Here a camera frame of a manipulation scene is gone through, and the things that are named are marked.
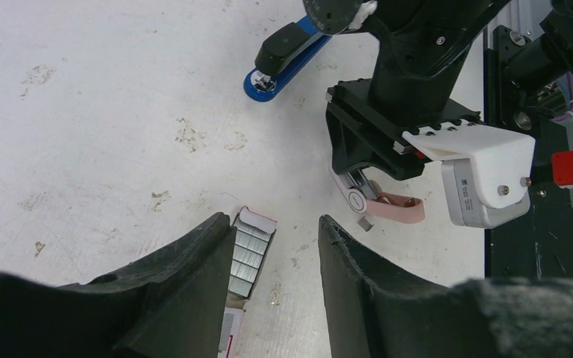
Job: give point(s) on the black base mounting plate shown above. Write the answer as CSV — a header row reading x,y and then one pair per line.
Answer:
x,y
539,244

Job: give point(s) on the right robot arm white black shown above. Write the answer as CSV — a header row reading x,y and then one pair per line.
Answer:
x,y
422,48

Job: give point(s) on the silver staple strip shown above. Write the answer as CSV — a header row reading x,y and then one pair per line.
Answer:
x,y
365,224

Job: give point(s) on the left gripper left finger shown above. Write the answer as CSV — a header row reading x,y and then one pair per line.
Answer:
x,y
169,303

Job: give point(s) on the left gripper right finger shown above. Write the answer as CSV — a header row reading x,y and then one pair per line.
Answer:
x,y
375,308

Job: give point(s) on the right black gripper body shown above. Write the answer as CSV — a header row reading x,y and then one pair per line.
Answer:
x,y
363,135

